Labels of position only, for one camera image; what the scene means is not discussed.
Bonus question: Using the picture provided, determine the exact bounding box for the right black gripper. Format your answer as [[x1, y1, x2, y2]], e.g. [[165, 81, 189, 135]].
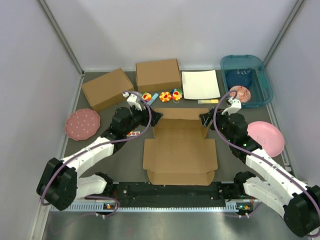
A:
[[200, 107, 235, 144]]

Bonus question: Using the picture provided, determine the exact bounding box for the red patterned bowl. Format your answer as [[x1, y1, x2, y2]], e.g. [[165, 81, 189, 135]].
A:
[[230, 85, 252, 103]]

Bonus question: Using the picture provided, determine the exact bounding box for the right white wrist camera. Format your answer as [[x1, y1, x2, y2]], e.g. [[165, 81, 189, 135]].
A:
[[221, 98, 242, 116]]

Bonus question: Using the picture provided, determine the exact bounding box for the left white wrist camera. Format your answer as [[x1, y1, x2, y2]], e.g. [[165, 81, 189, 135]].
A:
[[122, 91, 146, 111]]

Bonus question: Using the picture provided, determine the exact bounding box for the yellow highlighter marker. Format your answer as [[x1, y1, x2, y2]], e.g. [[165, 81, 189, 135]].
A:
[[197, 99, 219, 104]]

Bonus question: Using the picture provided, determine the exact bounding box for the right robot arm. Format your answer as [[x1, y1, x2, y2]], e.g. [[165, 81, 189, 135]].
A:
[[199, 107, 320, 237]]

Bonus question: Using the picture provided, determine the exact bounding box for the white square plate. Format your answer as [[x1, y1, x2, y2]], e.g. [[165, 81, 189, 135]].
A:
[[181, 70, 221, 100]]

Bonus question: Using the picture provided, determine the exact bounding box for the white paper tag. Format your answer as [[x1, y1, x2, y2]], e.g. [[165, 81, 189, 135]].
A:
[[127, 131, 141, 138]]

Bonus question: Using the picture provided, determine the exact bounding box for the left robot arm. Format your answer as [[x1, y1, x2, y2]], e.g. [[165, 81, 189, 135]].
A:
[[36, 106, 163, 211]]

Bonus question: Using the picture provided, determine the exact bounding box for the light pink plate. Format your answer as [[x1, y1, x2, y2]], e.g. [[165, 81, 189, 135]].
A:
[[247, 121, 285, 158]]

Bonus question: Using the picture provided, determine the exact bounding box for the dark pink dotted plate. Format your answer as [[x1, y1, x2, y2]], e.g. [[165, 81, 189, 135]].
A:
[[64, 108, 101, 141]]

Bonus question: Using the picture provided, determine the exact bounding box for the cardboard box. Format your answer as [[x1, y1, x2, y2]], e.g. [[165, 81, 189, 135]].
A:
[[135, 58, 182, 93], [142, 108, 218, 186], [82, 68, 134, 112]]

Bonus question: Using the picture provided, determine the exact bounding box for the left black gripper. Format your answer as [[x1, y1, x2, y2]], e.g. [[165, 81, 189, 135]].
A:
[[123, 103, 163, 136]]

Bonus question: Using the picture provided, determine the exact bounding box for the rainbow flower plush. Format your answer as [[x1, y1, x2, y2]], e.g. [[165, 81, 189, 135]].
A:
[[170, 88, 183, 101], [142, 92, 152, 102]]

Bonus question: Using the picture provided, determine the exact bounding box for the light blue marker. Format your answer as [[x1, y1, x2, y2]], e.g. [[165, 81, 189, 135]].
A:
[[147, 93, 159, 106]]

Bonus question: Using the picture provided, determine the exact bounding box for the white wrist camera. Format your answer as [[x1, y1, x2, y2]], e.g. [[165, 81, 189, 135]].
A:
[[221, 98, 242, 116], [122, 91, 146, 111]]

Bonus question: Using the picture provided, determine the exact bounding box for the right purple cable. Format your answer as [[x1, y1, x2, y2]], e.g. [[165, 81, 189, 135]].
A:
[[212, 89, 320, 238]]

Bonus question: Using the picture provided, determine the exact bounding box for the teal plastic bin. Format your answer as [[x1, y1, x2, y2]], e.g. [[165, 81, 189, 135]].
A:
[[220, 54, 274, 108]]

